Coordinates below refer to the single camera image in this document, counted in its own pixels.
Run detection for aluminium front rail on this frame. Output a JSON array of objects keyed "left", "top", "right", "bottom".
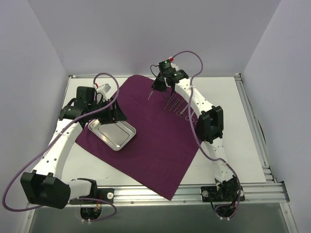
[{"left": 26, "top": 182, "right": 290, "bottom": 209}]

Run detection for steel surgical scissors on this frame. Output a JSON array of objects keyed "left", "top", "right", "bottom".
[{"left": 185, "top": 111, "right": 195, "bottom": 122}]

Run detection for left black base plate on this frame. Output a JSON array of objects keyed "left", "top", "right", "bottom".
[{"left": 69, "top": 188, "right": 115, "bottom": 205}]

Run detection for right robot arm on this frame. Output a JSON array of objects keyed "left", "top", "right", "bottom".
[{"left": 152, "top": 68, "right": 242, "bottom": 200}]

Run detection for steel instrument tray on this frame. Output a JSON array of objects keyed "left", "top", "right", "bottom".
[{"left": 88, "top": 119, "right": 137, "bottom": 151}]

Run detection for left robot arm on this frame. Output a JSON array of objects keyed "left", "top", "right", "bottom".
[{"left": 20, "top": 84, "right": 127, "bottom": 209}]

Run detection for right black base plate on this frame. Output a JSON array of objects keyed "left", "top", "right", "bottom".
[{"left": 200, "top": 185, "right": 239, "bottom": 202}]

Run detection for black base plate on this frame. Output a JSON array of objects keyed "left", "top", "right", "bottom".
[
  {"left": 69, "top": 188, "right": 115, "bottom": 205},
  {"left": 200, "top": 185, "right": 239, "bottom": 202}
]

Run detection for aluminium right rail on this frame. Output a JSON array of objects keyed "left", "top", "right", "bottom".
[{"left": 234, "top": 73, "right": 277, "bottom": 183}]

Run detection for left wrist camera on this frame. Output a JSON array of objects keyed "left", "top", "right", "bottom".
[{"left": 96, "top": 83, "right": 111, "bottom": 97}]

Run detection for purple cloth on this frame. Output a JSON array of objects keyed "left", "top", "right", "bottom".
[{"left": 76, "top": 75, "right": 198, "bottom": 200}]

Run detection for aluminium rail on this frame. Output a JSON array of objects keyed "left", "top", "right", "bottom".
[
  {"left": 26, "top": 182, "right": 290, "bottom": 209},
  {"left": 234, "top": 73, "right": 277, "bottom": 183}
]

